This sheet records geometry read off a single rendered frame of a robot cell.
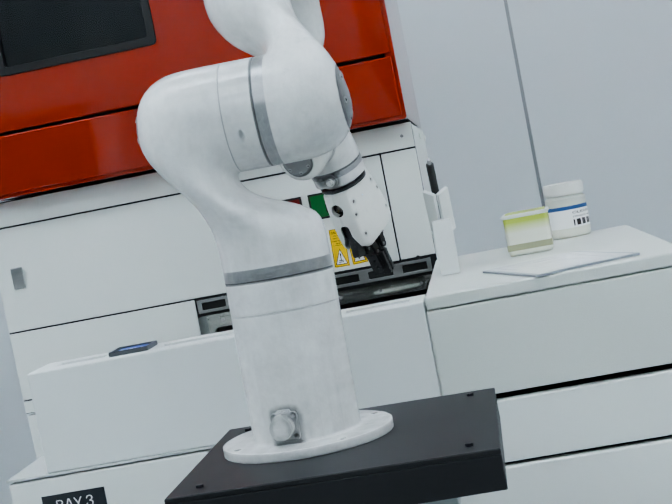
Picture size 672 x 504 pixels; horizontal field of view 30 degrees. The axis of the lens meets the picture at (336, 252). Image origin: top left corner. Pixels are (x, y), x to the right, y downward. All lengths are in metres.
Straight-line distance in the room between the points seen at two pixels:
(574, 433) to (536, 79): 2.19
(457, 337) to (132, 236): 0.87
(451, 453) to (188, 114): 0.44
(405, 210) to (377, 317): 0.64
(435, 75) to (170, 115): 2.47
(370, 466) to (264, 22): 0.50
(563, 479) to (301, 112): 0.65
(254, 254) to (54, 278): 1.12
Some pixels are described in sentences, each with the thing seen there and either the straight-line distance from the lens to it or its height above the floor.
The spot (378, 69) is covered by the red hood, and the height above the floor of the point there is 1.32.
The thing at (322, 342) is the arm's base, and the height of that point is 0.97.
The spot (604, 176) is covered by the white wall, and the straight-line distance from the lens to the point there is 3.77.
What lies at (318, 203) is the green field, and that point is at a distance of 2.28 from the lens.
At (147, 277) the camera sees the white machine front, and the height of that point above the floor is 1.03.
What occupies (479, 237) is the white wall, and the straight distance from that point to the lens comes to 3.76.
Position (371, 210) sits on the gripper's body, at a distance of 1.95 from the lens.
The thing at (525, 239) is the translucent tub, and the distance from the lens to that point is 2.02.
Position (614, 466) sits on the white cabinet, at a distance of 1.70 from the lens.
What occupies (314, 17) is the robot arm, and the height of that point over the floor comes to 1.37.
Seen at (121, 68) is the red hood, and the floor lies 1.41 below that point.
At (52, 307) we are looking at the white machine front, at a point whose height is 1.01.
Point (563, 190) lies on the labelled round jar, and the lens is 2.19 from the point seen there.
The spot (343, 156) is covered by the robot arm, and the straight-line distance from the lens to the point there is 1.90.
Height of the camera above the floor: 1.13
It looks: 3 degrees down
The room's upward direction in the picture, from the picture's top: 11 degrees counter-clockwise
